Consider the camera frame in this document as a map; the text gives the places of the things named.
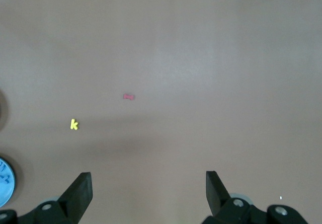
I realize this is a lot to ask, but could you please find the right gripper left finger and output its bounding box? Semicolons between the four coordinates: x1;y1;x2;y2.
0;172;93;224

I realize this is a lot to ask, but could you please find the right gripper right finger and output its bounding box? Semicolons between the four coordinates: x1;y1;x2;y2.
201;171;309;224

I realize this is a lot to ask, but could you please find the blue plate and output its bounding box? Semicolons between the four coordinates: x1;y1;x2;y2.
0;156;16;208

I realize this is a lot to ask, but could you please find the brown table cover sheet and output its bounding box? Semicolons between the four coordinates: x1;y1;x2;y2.
0;0;322;224

